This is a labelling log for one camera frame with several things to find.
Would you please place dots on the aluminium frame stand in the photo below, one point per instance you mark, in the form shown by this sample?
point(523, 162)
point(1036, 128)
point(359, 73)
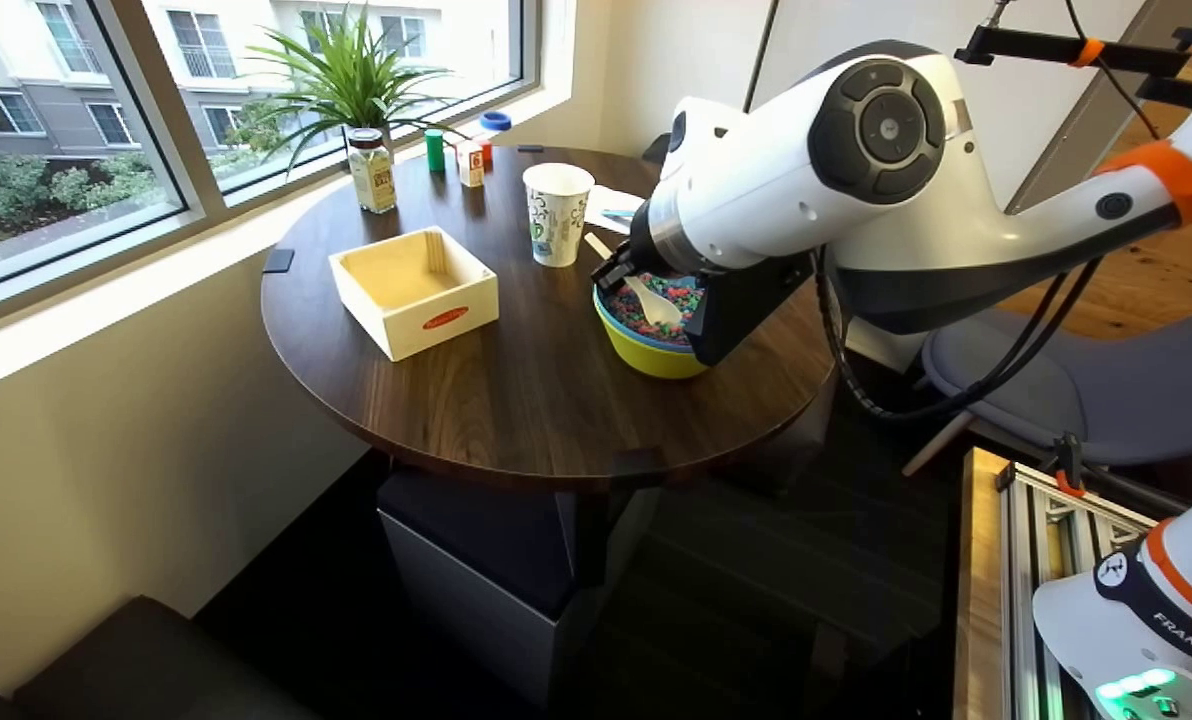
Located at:
point(1008, 584)

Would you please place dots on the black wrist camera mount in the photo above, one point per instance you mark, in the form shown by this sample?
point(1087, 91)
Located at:
point(750, 304)

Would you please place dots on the grey ottoman under table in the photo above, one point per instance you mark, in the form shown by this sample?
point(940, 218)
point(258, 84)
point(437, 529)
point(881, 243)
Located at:
point(479, 584)

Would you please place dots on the grey upholstered chair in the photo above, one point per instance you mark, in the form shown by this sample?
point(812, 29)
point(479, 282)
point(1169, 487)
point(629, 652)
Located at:
point(1089, 387)

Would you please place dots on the white paper napkin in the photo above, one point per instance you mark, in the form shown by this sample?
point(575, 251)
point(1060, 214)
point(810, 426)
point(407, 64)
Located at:
point(612, 211)

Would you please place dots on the grey window frame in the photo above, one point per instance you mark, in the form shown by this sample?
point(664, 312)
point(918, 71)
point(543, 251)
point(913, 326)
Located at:
point(156, 107)

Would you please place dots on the red toy block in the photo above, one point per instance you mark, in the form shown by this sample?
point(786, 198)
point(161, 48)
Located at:
point(485, 152)

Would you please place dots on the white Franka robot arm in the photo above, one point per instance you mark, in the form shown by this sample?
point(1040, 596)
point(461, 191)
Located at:
point(769, 174)

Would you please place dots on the black camera boom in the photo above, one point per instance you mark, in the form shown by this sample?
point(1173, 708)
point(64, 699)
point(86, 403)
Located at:
point(1077, 48)

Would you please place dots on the cream wooden box tray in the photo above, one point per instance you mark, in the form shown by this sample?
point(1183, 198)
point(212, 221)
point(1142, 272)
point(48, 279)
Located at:
point(418, 285)

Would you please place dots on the patterned paper cup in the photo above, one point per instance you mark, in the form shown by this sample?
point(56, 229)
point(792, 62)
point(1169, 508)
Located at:
point(557, 214)

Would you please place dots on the dark flat rectangular piece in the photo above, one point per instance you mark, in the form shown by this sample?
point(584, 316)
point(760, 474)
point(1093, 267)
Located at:
point(278, 263)

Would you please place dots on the white toy cube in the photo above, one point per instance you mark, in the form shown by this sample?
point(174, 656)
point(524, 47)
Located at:
point(468, 166)

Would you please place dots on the blue yellow bowl with beads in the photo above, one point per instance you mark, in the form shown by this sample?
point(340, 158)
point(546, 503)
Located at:
point(640, 348)

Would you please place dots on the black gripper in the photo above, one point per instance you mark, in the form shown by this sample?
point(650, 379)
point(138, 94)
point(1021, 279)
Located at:
point(629, 272)

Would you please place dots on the green toy block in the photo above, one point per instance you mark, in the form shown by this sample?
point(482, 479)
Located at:
point(435, 152)

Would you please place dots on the black bench seat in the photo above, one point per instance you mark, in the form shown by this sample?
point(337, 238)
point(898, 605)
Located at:
point(130, 667)

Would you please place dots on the green potted plant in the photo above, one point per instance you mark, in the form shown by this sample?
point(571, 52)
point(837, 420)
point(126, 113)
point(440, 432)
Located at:
point(337, 73)

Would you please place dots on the pale wooden spoon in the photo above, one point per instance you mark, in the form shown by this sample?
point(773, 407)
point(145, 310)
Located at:
point(650, 299)

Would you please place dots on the small blue lid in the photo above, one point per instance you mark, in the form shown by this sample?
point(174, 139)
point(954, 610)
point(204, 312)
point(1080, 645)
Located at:
point(492, 123)

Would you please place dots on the glass jar with black lid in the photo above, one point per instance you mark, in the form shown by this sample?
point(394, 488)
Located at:
point(372, 174)

